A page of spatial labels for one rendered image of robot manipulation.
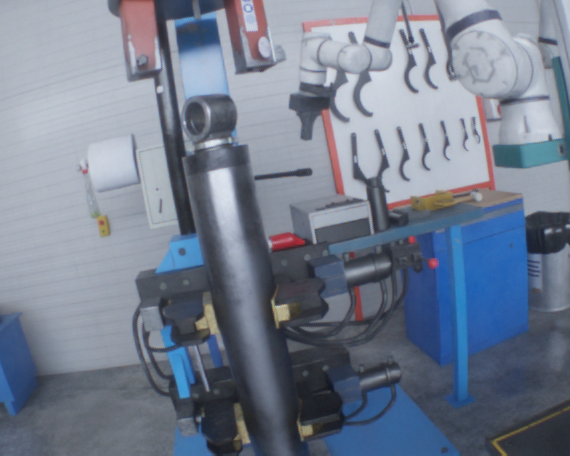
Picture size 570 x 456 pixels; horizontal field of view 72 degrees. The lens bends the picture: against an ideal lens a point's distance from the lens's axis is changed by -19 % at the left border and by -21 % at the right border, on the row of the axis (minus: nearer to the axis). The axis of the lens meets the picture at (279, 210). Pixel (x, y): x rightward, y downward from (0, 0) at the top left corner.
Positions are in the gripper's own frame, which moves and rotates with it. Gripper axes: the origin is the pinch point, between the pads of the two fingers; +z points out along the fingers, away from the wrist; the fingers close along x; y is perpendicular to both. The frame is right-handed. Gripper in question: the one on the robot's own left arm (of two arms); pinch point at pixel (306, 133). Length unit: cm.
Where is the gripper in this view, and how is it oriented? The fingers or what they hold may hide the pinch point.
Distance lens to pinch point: 152.9
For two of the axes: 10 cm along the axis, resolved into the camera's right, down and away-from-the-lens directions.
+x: -7.8, 2.2, -5.8
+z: -0.8, 8.9, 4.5
